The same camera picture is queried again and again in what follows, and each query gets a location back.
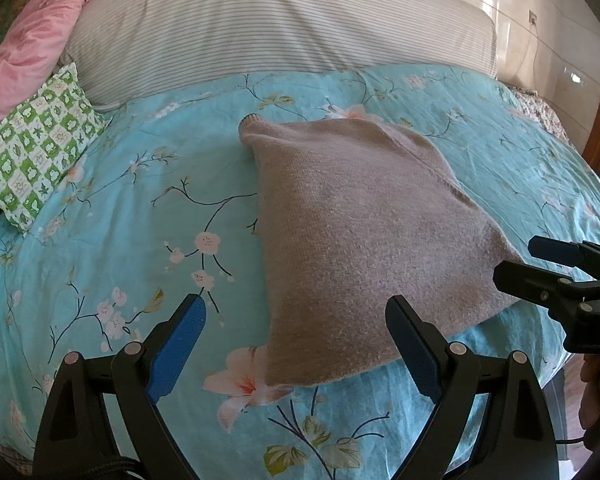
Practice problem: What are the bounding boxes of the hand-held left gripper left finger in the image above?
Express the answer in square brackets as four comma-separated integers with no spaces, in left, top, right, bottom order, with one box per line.
[32,294,207,480]

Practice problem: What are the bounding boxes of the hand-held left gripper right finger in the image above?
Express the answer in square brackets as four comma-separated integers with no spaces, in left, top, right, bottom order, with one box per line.
[385,294,561,480]

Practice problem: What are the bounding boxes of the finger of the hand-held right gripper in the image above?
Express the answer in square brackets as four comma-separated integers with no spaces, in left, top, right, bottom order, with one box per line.
[528,235,600,281]
[493,259,600,321]

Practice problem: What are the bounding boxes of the beige knit sweater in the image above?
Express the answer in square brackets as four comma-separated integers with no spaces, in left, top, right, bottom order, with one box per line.
[239,114,526,388]

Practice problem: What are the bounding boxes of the person's right hand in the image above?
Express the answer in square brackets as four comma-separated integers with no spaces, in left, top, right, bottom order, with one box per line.
[580,355,600,442]

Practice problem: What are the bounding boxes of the small-print floral sheet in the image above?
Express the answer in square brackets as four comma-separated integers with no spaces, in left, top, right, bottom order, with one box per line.
[505,85,576,146]

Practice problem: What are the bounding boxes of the turquoise floral bedsheet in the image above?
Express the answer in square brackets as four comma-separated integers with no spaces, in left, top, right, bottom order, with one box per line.
[0,62,600,480]

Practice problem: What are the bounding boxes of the green patterned pillow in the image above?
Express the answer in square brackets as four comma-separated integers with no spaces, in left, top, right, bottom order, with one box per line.
[0,62,112,233]

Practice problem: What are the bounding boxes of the striped headboard cushion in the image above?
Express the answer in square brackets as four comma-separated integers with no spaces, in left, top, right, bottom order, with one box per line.
[62,0,498,111]

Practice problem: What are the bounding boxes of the pink quilt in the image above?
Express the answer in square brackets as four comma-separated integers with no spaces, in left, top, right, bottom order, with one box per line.
[0,0,108,138]

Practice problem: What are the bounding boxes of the thin wall cable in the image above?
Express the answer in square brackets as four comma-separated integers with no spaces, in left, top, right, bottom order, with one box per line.
[520,22,538,93]

